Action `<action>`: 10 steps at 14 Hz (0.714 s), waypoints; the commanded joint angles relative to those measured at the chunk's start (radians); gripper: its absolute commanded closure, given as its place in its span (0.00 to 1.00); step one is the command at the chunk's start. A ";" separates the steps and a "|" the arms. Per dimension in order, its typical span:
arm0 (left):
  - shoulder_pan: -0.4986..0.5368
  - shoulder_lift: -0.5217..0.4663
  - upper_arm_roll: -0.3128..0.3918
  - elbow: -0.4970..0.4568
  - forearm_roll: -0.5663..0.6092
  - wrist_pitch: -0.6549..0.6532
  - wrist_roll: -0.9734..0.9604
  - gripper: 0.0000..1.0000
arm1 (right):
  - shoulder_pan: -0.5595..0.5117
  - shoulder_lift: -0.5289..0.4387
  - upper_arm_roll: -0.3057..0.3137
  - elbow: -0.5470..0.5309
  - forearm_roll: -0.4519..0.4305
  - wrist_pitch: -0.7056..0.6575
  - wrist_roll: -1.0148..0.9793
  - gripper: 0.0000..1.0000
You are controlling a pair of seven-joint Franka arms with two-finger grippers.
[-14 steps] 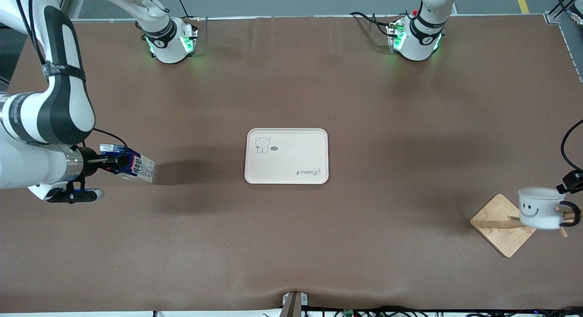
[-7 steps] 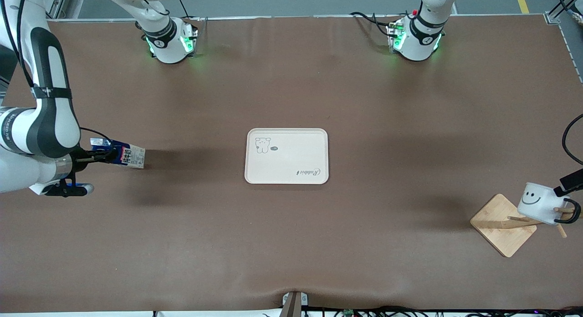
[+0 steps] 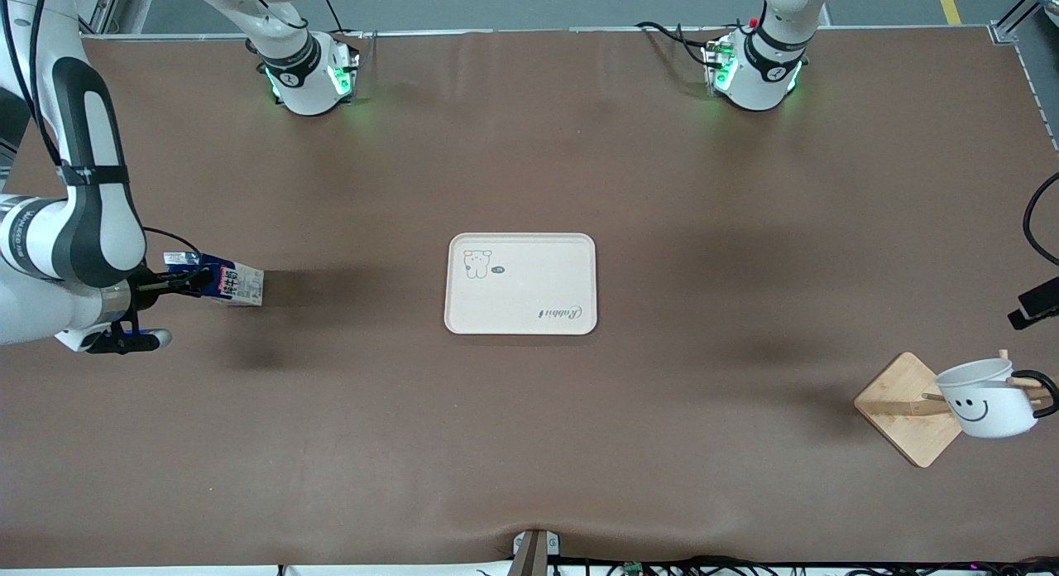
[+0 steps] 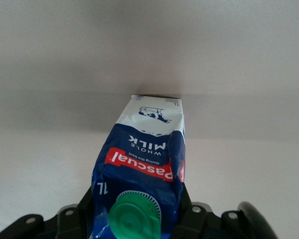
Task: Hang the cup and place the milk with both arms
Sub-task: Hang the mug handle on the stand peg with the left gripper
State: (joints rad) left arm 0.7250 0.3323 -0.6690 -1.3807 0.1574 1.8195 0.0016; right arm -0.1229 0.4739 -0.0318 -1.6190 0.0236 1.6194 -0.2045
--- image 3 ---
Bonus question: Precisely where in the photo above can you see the blue milk carton green dot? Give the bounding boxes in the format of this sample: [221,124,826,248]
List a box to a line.
[162,250,266,309]

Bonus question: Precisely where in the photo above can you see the white smiley cup black handle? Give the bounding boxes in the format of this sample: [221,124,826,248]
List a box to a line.
[934,358,1059,441]

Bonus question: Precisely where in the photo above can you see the wooden cup rack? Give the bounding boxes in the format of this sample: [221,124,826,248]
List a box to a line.
[854,349,1059,469]

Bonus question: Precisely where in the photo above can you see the cream rabbit print tray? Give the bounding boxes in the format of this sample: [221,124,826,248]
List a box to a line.
[444,233,598,336]

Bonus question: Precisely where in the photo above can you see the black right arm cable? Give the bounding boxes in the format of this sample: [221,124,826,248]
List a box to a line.
[141,224,203,259]

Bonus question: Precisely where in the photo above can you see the aluminium frame profile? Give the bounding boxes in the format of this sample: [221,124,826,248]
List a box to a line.
[70,0,160,39]
[988,0,1059,46]

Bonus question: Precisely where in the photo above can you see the black right base cable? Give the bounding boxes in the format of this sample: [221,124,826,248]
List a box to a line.
[309,0,378,41]

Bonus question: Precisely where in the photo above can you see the black base cable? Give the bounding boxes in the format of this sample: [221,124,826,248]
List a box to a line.
[635,21,714,69]
[309,0,378,41]

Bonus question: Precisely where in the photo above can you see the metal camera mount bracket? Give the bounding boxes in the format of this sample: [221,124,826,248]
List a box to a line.
[510,529,562,576]

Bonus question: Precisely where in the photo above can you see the black left base cable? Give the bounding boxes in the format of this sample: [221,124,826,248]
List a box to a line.
[635,21,714,69]

